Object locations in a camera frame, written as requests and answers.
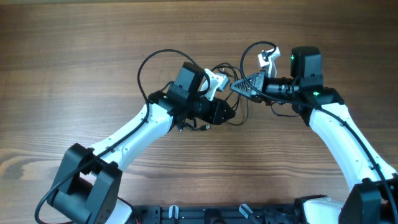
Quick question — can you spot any black USB cable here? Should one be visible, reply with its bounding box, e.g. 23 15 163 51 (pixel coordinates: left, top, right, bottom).
177 62 250 133

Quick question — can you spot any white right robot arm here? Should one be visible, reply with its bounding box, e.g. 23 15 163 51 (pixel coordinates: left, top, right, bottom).
231 46 397 223

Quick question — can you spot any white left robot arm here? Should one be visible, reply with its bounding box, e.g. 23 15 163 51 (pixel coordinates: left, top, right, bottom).
47 62 235 223

